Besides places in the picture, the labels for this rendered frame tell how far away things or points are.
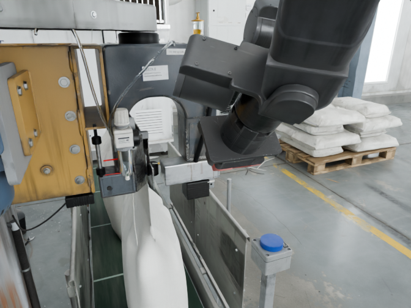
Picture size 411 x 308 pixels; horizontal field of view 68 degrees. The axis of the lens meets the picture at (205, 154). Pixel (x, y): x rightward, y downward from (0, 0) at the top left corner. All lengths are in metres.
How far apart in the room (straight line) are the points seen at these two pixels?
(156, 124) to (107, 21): 2.98
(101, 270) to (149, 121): 2.30
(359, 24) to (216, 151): 0.23
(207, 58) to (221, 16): 4.17
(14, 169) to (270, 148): 0.35
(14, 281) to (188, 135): 0.56
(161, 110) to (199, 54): 3.26
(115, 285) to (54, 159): 0.84
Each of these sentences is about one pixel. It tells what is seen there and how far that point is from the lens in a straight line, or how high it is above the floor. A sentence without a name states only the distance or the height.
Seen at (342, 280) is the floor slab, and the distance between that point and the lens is 2.13.
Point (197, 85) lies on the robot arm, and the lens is 0.30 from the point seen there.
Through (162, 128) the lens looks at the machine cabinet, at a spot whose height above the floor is 0.36.
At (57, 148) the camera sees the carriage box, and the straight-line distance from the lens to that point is 0.70.
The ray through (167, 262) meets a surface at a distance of 0.87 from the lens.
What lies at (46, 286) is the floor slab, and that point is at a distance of 2.14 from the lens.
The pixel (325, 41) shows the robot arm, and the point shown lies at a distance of 0.22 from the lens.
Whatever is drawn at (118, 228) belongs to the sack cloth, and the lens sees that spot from 1.62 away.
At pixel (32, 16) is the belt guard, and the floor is 1.38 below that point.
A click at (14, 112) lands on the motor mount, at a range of 0.55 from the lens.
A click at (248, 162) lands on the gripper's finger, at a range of 0.40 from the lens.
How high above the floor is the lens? 1.35
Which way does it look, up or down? 21 degrees down
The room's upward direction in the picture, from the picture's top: straight up
